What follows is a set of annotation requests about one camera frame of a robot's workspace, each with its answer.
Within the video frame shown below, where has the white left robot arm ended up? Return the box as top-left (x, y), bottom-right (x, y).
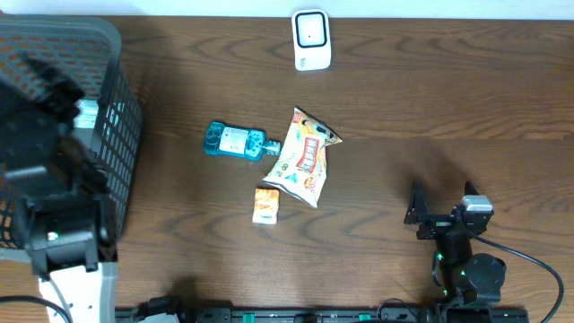
top-left (1, 54), bottom-right (117, 322)

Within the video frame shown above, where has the teal wet wipes pack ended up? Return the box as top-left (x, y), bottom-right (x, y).
top-left (74, 100), bottom-right (119, 131)

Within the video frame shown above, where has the grey plastic basket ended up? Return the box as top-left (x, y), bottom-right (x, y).
top-left (1, 14), bottom-right (143, 257)

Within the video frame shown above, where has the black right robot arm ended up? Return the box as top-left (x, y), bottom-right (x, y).
top-left (404, 181), bottom-right (506, 307)

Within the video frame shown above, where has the black right camera cable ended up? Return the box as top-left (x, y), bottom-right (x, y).
top-left (455, 214), bottom-right (565, 323)

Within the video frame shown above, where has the white barcode scanner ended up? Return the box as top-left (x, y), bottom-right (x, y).
top-left (291, 9), bottom-right (332, 72)

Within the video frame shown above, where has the teal mouthwash bottle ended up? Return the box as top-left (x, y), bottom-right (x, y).
top-left (203, 121), bottom-right (281, 162)

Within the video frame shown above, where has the small orange box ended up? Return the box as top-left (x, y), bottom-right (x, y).
top-left (252, 188), bottom-right (280, 225)

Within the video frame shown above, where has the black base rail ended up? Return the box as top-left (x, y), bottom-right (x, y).
top-left (115, 296), bottom-right (529, 323)

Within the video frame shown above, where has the orange snack bag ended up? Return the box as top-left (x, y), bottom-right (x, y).
top-left (263, 107), bottom-right (343, 208)

